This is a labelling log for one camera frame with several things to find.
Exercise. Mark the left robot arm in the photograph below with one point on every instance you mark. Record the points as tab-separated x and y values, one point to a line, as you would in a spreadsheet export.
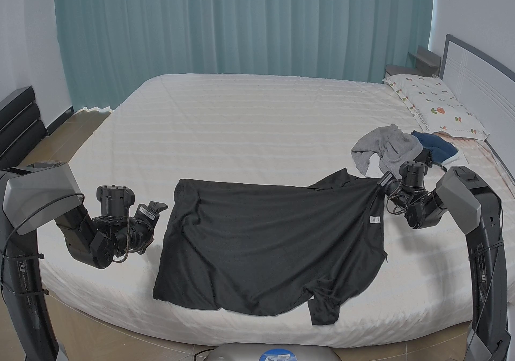
36	194

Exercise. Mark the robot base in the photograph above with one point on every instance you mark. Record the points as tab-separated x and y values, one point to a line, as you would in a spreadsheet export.
273	353

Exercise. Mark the black T-shirt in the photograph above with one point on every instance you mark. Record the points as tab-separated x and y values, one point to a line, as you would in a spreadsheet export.
273	247

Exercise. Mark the blue-green curtain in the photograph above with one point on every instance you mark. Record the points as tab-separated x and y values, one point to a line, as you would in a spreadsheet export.
241	9

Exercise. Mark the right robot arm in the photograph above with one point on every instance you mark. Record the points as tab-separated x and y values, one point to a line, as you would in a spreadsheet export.
458	198

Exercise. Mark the pile of clothes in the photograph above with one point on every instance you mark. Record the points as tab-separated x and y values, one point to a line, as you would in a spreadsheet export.
394	146

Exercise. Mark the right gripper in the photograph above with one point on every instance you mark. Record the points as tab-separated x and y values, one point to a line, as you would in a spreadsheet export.
389	184

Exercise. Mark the grey bedside table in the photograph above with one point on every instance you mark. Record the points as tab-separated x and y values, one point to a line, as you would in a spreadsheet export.
422	60

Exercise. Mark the white printed pillow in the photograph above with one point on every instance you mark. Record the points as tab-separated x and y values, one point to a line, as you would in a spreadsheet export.
438	106

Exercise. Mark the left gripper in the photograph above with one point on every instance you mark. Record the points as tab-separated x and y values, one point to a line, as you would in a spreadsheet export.
143	226

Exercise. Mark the bed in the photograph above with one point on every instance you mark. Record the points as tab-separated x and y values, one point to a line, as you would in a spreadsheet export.
261	130

